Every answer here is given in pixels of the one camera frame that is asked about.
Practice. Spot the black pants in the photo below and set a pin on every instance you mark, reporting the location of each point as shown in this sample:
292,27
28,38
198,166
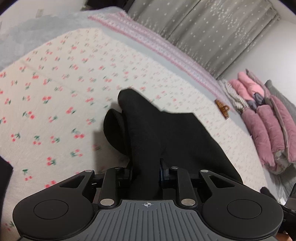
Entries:
149,137

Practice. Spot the grey pillow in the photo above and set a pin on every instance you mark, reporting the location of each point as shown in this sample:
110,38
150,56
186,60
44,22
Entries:
289,105

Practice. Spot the grey bed sheet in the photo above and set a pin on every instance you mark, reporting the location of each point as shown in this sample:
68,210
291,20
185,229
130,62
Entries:
30,34

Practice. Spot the striped folded cloth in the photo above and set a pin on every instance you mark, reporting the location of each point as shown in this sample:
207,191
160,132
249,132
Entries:
236,100

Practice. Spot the white wall switch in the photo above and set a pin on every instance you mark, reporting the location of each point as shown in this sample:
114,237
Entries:
39,13

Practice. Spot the pink striped knitted blanket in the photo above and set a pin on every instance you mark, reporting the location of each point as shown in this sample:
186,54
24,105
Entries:
120,22

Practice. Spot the cherry print white blanket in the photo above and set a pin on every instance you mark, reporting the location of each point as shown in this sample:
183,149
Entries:
54,99

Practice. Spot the grey star pattern curtain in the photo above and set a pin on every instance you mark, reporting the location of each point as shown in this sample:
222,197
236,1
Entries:
212,33

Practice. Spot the brown hair claw clip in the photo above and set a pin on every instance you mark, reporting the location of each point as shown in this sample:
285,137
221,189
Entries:
224,109

